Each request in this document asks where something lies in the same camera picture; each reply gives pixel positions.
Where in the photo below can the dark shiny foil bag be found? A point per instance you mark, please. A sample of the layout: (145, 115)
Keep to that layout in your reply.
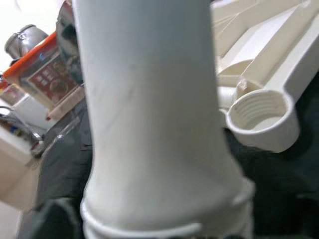
(69, 37)

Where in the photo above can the clear plastic bag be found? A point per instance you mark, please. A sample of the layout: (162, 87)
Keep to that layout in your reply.
(62, 134)

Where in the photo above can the steel pot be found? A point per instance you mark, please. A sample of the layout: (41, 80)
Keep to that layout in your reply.
(25, 42)

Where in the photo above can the white plastic table leg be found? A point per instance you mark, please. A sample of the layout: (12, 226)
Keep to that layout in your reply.
(149, 99)

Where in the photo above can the orange lid storage box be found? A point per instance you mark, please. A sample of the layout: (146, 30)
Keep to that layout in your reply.
(49, 84)

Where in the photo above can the beige cloth covered bench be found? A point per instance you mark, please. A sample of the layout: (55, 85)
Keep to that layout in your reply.
(67, 104)

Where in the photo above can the white plastic table top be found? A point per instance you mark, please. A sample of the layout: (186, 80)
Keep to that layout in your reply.
(269, 62)

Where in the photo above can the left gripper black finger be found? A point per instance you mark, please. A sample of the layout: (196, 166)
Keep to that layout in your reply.
(62, 224)

